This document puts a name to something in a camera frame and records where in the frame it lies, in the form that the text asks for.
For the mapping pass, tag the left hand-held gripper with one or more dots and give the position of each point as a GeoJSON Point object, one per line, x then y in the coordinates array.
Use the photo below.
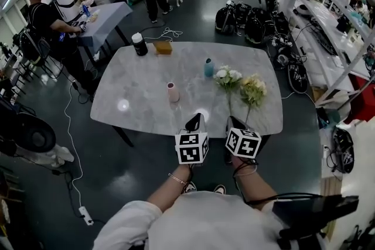
{"type": "Point", "coordinates": [192, 147]}

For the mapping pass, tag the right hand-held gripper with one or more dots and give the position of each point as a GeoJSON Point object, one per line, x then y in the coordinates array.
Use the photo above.
{"type": "Point", "coordinates": [243, 143]}

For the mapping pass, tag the peach flowers bouquet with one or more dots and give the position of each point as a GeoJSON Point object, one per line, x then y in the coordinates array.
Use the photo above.
{"type": "Point", "coordinates": [253, 89]}

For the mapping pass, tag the pink ceramic vase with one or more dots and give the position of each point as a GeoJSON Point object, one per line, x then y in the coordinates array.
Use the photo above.
{"type": "Point", "coordinates": [173, 93]}

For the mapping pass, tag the white flowers bouquet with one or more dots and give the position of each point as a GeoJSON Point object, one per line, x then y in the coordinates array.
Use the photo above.
{"type": "Point", "coordinates": [227, 77]}

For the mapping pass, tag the blue ribbed vase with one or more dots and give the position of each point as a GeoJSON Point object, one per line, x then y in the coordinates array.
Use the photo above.
{"type": "Point", "coordinates": [208, 68]}

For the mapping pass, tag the person's right forearm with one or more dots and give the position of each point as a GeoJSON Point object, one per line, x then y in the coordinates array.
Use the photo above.
{"type": "Point", "coordinates": [255, 184]}

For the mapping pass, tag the person's left forearm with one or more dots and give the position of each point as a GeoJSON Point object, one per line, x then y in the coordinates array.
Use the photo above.
{"type": "Point", "coordinates": [173, 187]}

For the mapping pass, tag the white marble table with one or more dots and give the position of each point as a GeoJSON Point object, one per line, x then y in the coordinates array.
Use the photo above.
{"type": "Point", "coordinates": [140, 79]}

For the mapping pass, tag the amber wooden box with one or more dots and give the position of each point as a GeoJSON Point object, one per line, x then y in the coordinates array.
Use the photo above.
{"type": "Point", "coordinates": [163, 47]}

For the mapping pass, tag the person's white black sneaker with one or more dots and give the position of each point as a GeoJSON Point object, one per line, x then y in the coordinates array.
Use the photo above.
{"type": "Point", "coordinates": [219, 189]}
{"type": "Point", "coordinates": [190, 186]}

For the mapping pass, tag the black oval printed board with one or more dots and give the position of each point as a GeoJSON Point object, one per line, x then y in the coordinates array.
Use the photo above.
{"type": "Point", "coordinates": [297, 76]}

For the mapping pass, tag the white black headset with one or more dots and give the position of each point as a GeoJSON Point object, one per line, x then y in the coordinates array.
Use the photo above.
{"type": "Point", "coordinates": [282, 58]}

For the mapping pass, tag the black bottle with white lid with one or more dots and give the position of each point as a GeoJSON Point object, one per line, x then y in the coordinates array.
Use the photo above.
{"type": "Point", "coordinates": [139, 45]}

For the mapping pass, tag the person's white top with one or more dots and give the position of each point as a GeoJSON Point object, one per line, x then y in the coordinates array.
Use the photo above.
{"type": "Point", "coordinates": [190, 222]}

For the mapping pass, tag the black printed bag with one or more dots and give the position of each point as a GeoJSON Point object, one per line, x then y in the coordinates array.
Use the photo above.
{"type": "Point", "coordinates": [344, 152]}

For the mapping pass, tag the wooden slat panel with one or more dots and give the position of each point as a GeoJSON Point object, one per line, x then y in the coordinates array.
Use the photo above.
{"type": "Point", "coordinates": [331, 196]}

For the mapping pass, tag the black keyboard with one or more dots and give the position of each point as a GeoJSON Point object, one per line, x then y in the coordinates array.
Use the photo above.
{"type": "Point", "coordinates": [323, 38]}

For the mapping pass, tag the white shelving rack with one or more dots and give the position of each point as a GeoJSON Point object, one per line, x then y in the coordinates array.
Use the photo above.
{"type": "Point", "coordinates": [331, 38]}

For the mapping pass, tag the green rolled mat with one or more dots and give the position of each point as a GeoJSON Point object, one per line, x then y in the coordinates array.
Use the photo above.
{"type": "Point", "coordinates": [134, 0]}

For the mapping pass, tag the table with blue cloth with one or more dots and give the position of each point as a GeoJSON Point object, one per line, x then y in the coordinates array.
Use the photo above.
{"type": "Point", "coordinates": [102, 20]}

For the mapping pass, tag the white power strip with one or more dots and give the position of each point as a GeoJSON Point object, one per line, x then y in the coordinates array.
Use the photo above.
{"type": "Point", "coordinates": [85, 215]}

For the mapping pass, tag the blue drink bottle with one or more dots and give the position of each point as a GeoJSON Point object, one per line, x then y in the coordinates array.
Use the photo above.
{"type": "Point", "coordinates": [85, 10]}

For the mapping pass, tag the black round floor fan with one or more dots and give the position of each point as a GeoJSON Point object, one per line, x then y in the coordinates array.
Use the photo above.
{"type": "Point", "coordinates": [32, 133]}

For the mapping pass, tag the white black portable appliance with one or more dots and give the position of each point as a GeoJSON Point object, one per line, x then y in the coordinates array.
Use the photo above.
{"type": "Point", "coordinates": [68, 1]}

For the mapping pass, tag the black green-trimmed backpack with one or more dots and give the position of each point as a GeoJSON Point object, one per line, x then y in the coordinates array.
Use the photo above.
{"type": "Point", "coordinates": [30, 47]}

